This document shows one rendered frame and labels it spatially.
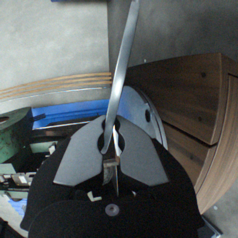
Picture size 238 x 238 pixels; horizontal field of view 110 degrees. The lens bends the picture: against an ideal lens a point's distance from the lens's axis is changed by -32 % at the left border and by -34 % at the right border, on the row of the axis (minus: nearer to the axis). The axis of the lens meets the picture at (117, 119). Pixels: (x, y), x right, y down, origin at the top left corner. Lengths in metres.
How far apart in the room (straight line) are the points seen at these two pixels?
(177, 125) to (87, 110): 1.85
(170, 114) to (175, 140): 0.04
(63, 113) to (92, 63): 0.89
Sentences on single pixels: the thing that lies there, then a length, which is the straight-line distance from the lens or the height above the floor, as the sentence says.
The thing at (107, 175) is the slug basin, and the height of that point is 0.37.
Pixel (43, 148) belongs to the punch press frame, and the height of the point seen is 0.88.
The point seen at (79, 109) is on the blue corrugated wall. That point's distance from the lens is 1.98.
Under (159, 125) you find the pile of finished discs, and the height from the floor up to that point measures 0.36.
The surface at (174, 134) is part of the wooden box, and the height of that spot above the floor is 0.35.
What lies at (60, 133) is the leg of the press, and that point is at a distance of 1.14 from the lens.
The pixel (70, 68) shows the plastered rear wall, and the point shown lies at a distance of 1.99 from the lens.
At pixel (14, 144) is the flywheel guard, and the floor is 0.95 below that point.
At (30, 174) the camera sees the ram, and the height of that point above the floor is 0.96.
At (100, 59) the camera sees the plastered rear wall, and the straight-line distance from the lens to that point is 2.03.
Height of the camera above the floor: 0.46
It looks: 15 degrees down
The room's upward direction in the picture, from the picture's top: 97 degrees counter-clockwise
